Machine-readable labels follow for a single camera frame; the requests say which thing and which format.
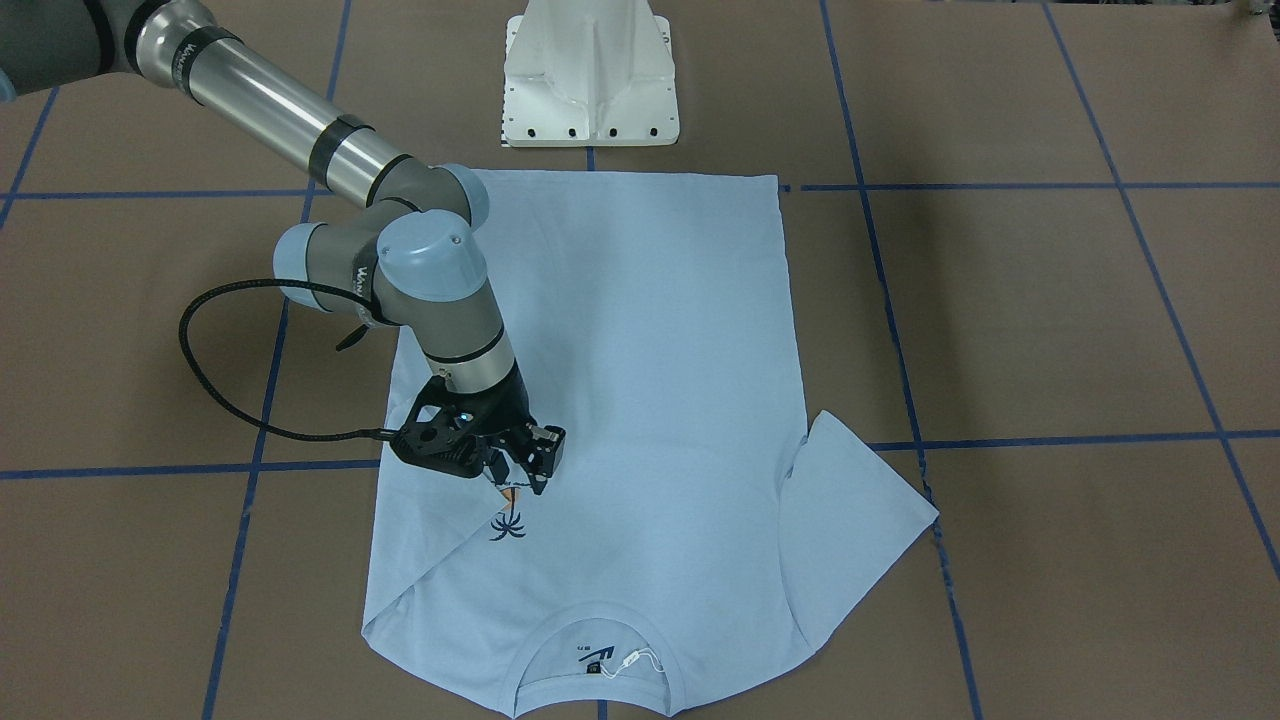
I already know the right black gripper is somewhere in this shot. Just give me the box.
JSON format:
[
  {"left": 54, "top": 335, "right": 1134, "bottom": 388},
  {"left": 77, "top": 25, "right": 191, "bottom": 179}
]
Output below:
[{"left": 444, "top": 370, "right": 566, "bottom": 496}]

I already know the light blue t-shirt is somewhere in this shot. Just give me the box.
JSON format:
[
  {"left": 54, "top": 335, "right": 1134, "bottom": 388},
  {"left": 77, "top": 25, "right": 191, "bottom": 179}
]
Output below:
[{"left": 361, "top": 170, "right": 937, "bottom": 717}]

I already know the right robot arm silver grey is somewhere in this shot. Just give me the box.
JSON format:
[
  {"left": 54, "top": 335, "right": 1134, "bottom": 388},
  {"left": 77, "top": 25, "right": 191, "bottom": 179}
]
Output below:
[{"left": 3, "top": 1, "right": 564, "bottom": 495}]

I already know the white garment hang tag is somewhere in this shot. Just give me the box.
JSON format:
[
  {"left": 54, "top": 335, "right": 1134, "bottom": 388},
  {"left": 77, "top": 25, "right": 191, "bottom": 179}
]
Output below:
[{"left": 599, "top": 647, "right": 667, "bottom": 680}]

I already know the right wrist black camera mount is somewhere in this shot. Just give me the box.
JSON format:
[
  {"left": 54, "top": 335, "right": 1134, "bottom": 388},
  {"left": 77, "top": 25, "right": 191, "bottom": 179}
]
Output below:
[{"left": 387, "top": 375, "right": 492, "bottom": 478}]

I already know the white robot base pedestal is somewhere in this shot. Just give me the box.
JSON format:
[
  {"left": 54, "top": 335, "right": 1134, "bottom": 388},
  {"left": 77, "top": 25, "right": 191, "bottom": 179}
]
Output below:
[{"left": 500, "top": 1, "right": 681, "bottom": 149}]

